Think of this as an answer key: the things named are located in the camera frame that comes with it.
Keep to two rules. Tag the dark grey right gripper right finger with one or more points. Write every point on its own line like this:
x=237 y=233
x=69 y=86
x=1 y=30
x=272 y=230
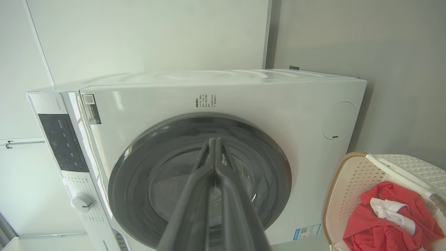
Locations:
x=237 y=216

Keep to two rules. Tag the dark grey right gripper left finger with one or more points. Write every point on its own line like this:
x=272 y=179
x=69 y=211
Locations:
x=195 y=209

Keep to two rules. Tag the cream perforated laundry basket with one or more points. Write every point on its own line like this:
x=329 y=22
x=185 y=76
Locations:
x=348 y=181

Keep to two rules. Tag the round dark washing machine door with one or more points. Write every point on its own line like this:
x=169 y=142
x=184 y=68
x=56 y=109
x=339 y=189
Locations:
x=139 y=181

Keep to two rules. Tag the blue energy label sticker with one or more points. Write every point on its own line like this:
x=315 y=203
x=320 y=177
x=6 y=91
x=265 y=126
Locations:
x=306 y=232

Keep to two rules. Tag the white washing machine knob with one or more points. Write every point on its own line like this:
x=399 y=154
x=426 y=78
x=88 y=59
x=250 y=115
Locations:
x=82 y=202

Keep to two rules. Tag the white front-load washing machine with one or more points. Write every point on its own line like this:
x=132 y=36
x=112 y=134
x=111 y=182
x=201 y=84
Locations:
x=244 y=94

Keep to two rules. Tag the red garment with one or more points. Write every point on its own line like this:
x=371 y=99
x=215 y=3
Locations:
x=369 y=226

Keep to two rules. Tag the round white filter cover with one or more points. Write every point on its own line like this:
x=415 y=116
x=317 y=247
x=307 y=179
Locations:
x=338 y=120

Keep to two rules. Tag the black QR code sticker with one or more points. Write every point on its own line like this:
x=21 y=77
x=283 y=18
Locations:
x=92 y=109

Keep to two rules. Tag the black washing machine control panel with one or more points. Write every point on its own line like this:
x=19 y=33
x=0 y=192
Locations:
x=62 y=143

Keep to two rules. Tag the white garment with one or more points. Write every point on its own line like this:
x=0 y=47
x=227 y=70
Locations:
x=390 y=211

